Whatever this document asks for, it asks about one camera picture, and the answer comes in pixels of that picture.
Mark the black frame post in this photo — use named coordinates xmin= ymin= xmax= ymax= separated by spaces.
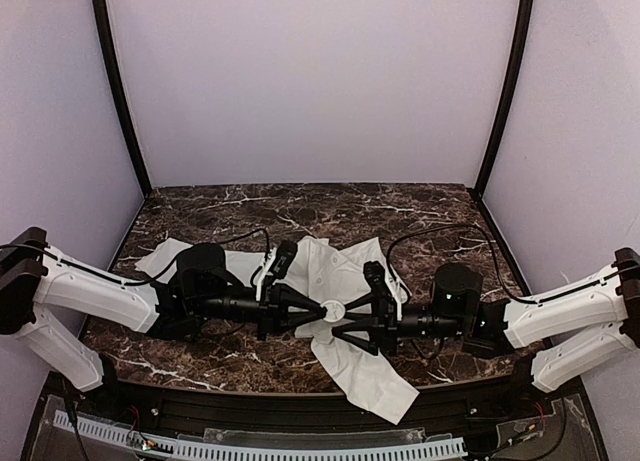
xmin=473 ymin=0 xmax=534 ymax=199
xmin=91 ymin=0 xmax=152 ymax=197

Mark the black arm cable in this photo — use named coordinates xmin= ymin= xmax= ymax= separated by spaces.
xmin=119 ymin=228 xmax=274 ymax=287
xmin=385 ymin=224 xmax=621 ymax=302

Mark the black left frame post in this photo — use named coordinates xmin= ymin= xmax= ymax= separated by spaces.
xmin=91 ymin=0 xmax=152 ymax=197

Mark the white slotted cable duct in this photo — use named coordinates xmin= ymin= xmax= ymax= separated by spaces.
xmin=77 ymin=417 xmax=468 ymax=461

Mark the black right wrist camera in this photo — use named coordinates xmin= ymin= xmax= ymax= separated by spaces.
xmin=362 ymin=260 xmax=484 ymax=322

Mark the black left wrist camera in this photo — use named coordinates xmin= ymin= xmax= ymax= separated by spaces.
xmin=174 ymin=239 xmax=299 ymax=307

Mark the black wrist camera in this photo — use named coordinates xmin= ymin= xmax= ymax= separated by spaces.
xmin=174 ymin=239 xmax=299 ymax=307
xmin=362 ymin=260 xmax=484 ymax=322

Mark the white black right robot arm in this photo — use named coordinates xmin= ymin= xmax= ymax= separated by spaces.
xmin=323 ymin=248 xmax=639 ymax=393

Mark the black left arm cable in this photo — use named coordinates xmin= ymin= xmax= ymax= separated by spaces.
xmin=119 ymin=228 xmax=274 ymax=287

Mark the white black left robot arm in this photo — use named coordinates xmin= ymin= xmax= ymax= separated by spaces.
xmin=1 ymin=227 xmax=327 ymax=392

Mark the black right frame post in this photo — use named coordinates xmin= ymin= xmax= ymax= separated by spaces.
xmin=473 ymin=0 xmax=534 ymax=199

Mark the black front table rail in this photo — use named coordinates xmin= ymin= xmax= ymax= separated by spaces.
xmin=85 ymin=377 xmax=551 ymax=435

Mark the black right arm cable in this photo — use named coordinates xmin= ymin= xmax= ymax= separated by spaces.
xmin=385 ymin=224 xmax=621 ymax=302

